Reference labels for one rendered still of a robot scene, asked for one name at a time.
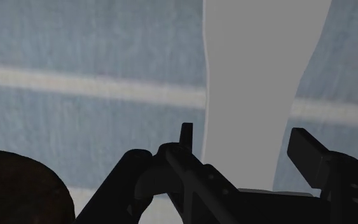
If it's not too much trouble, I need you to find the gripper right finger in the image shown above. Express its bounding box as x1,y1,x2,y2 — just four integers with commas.
286,127,358,224

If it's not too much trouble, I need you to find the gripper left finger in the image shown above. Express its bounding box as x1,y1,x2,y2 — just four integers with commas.
73,122,240,224

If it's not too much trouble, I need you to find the dark brown round object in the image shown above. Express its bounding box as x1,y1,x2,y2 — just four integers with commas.
0,148,76,224

